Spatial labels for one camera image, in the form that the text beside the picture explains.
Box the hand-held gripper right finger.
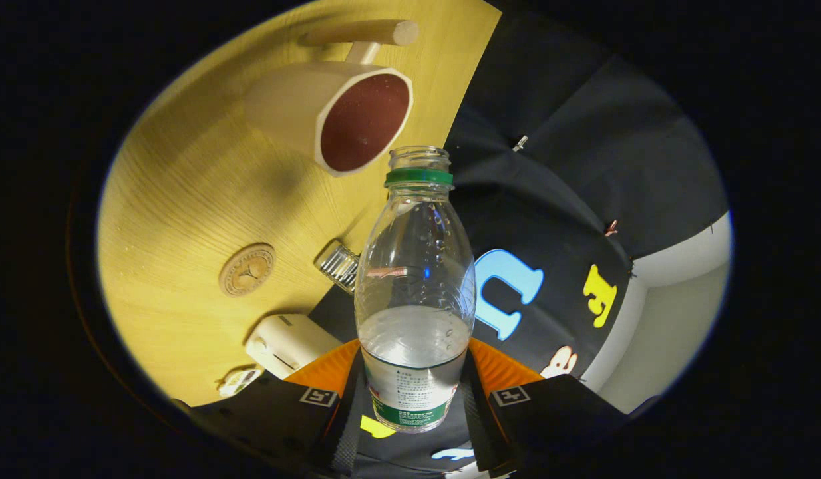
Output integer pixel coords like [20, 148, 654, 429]
[460, 337, 641, 479]

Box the round wooden coaster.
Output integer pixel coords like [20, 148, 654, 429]
[218, 243, 277, 297]

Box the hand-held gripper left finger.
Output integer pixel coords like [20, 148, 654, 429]
[174, 338, 368, 479]

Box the white toaster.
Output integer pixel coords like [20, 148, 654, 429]
[244, 314, 343, 380]

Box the white divided bean dish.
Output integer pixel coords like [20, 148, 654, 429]
[218, 367, 265, 399]

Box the beige cup with wooden handle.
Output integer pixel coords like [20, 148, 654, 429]
[244, 19, 421, 178]

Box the small metal wire basket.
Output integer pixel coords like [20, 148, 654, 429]
[315, 239, 362, 294]

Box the wooden table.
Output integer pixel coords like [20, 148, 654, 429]
[96, 0, 503, 408]

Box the clear plastic juice bottle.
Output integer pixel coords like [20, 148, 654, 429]
[354, 145, 476, 433]

